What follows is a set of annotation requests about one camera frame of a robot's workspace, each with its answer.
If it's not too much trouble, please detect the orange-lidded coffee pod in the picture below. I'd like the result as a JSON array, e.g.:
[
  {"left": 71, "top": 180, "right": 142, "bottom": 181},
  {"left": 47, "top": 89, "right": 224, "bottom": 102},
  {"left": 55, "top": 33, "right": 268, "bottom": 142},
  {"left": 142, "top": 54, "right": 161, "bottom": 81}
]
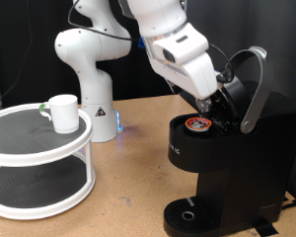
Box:
[{"left": 185, "top": 117, "right": 212, "bottom": 132}]

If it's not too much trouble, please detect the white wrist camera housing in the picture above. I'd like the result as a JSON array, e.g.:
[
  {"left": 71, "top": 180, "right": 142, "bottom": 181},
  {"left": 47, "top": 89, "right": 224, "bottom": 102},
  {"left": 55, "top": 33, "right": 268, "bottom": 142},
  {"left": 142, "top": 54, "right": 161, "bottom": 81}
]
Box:
[{"left": 151, "top": 22, "right": 210, "bottom": 66}]

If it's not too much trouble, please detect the black Keurig coffee machine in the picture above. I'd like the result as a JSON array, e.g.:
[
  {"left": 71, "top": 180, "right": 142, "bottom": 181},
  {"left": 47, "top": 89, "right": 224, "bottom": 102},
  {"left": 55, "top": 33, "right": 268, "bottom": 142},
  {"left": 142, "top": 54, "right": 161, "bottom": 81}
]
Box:
[{"left": 163, "top": 45, "right": 296, "bottom": 237}]

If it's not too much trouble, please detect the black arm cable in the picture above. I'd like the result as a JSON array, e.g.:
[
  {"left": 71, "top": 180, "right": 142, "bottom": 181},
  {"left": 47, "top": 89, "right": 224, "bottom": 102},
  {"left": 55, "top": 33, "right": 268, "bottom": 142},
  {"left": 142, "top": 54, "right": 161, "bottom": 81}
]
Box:
[{"left": 67, "top": 0, "right": 141, "bottom": 42}]

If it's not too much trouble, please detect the black tape strip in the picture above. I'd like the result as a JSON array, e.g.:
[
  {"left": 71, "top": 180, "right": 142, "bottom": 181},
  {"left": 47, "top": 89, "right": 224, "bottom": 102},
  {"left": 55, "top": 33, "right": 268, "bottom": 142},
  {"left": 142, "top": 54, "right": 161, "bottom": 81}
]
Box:
[{"left": 251, "top": 218, "right": 280, "bottom": 237}]

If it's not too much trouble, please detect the black machine power cord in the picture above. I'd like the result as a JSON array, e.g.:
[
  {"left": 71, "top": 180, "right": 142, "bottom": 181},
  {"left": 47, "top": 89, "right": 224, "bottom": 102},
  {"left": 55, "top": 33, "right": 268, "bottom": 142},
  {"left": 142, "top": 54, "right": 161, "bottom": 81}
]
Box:
[{"left": 280, "top": 197, "right": 296, "bottom": 211}]

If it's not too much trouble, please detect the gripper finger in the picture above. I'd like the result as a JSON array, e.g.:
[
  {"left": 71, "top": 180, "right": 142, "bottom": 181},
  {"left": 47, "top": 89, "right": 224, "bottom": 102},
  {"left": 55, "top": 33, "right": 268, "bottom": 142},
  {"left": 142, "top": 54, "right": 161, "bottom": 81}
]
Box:
[
  {"left": 168, "top": 81, "right": 184, "bottom": 96},
  {"left": 195, "top": 97, "right": 212, "bottom": 114}
]

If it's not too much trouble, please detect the black looped camera cable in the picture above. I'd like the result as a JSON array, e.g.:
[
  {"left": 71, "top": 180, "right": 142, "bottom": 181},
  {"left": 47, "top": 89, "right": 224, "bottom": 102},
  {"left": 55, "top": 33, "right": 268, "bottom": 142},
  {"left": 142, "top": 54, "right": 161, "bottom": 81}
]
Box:
[{"left": 208, "top": 42, "right": 235, "bottom": 85}]

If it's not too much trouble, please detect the thin black hanging cable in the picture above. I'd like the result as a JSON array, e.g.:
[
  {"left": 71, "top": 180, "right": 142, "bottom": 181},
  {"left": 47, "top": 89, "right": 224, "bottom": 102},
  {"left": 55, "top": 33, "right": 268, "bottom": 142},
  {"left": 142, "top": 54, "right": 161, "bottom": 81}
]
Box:
[{"left": 0, "top": 0, "right": 36, "bottom": 110}]

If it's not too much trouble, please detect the white mug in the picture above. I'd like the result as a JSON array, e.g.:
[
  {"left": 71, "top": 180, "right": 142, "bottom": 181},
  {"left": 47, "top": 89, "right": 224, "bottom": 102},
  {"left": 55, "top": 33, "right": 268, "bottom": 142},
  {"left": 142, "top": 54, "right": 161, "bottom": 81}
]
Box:
[{"left": 38, "top": 94, "right": 81, "bottom": 135}]

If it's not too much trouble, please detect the white two-tier turntable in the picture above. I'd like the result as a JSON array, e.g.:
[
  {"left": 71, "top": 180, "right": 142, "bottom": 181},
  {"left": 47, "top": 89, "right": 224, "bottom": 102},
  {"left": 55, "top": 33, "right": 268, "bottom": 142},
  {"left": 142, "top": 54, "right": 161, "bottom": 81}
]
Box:
[{"left": 0, "top": 102, "right": 97, "bottom": 221}]

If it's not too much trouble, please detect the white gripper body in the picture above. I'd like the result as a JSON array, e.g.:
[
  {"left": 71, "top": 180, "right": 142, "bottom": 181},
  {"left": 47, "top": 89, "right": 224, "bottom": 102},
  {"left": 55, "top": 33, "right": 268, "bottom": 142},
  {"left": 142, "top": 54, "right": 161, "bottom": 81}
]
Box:
[{"left": 147, "top": 51, "right": 219, "bottom": 101}]

